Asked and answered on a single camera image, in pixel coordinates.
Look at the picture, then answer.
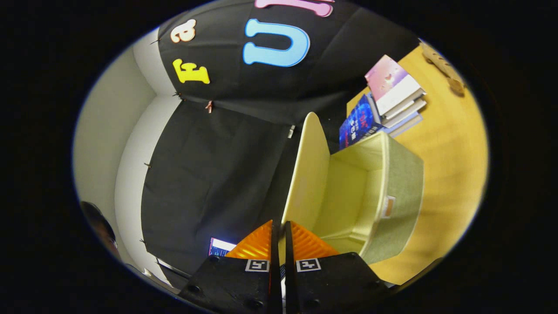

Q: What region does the white paperback book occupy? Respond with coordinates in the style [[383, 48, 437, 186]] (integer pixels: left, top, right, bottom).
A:
[[383, 99, 427, 130]]

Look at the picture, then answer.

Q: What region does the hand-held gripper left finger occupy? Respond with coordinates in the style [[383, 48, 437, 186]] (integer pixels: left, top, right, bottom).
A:
[[178, 219, 282, 314]]

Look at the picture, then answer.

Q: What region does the green fabric storage box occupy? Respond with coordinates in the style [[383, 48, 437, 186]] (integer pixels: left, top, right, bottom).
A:
[[280, 112, 425, 265]]

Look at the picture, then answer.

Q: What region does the tan striped plush toy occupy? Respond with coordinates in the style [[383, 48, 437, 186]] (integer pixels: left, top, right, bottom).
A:
[[419, 41, 466, 96]]

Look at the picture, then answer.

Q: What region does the row of black clips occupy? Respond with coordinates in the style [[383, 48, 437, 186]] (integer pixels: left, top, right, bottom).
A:
[[139, 37, 186, 266]]

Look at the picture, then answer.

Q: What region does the pink cover book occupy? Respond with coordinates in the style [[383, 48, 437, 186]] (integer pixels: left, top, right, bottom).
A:
[[364, 55, 425, 116]]

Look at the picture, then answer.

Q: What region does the computer screen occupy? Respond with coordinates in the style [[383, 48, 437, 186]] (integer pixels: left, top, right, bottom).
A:
[[208, 238, 238, 257]]

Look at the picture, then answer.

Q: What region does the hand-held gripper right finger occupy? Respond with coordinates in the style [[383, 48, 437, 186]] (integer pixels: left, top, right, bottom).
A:
[[283, 220, 395, 314]]

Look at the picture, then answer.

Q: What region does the person's head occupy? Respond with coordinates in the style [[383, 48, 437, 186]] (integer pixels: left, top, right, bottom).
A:
[[80, 201, 120, 260]]

